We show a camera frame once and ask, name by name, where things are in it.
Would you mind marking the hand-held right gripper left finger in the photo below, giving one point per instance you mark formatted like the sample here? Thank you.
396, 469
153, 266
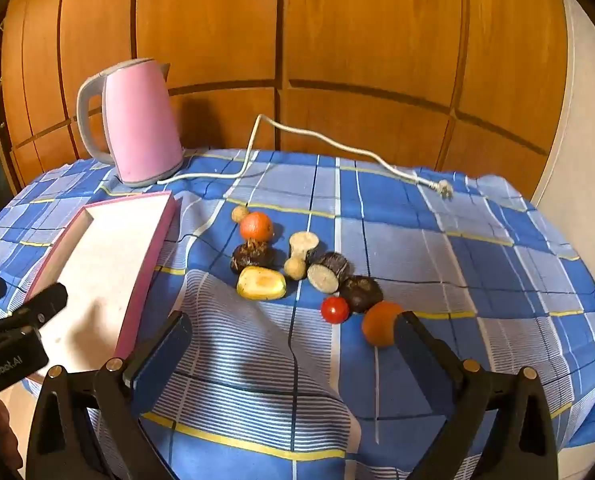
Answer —
162, 365

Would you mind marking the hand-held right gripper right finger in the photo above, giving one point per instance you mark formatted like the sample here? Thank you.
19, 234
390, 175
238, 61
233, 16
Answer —
420, 355

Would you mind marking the orange tangerine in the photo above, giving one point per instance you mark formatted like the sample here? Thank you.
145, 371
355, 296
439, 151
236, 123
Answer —
381, 324
256, 226

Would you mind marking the pink-edged white box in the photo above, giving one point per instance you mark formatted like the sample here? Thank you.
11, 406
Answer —
102, 260

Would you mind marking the dark water chestnut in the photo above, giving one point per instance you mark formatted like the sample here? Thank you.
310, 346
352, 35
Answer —
361, 293
250, 257

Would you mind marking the red cherry tomato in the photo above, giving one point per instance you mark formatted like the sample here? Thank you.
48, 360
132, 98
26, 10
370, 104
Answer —
335, 309

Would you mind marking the dark sugarcane piece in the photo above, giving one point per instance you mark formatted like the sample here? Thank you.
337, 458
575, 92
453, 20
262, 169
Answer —
330, 270

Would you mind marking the yellow mango piece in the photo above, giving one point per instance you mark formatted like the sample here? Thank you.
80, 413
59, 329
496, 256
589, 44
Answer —
261, 283

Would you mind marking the small tan longan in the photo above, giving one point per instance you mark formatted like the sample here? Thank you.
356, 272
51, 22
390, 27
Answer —
295, 267
239, 213

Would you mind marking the pale sugarcane piece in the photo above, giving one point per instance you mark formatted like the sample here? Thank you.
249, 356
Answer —
303, 244

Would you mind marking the person's left hand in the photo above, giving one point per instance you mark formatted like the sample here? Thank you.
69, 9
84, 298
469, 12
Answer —
5, 435

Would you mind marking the blue plaid tablecloth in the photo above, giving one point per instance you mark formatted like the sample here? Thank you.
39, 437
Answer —
402, 220

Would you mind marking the pink electric kettle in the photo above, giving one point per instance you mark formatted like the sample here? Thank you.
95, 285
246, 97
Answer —
137, 125

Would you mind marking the wooden wardrobe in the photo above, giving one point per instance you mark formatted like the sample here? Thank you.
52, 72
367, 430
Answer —
352, 35

